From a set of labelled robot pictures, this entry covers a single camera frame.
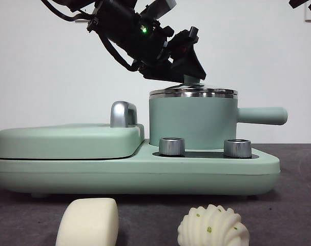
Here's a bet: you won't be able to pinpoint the glass pot lid green knob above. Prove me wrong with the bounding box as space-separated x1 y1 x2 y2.
149 74 239 96

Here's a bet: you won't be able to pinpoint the twisted white scallion bun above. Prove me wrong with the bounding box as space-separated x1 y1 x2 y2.
177 204 250 246

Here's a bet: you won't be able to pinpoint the smooth white steamed bun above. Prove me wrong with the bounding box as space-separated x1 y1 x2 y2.
55 197 119 246

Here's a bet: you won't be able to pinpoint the silver control knob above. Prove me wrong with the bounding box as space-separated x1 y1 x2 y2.
159 137 186 156
223 139 253 158

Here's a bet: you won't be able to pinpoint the mint green breakfast machine base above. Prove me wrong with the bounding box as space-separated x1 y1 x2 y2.
0 139 281 199

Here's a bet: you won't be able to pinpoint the mint green griddle cover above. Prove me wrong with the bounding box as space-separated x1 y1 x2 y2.
0 124 146 160

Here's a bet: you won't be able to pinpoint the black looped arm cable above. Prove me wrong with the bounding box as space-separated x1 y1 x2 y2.
97 33 143 72

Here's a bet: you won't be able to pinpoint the mint green pot with handle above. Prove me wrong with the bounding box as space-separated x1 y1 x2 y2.
148 89 288 151

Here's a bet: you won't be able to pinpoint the silver griddle cover handle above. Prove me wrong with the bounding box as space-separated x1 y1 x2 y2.
110 101 139 128

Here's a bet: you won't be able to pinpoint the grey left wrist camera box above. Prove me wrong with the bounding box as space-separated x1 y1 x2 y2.
141 0 177 21

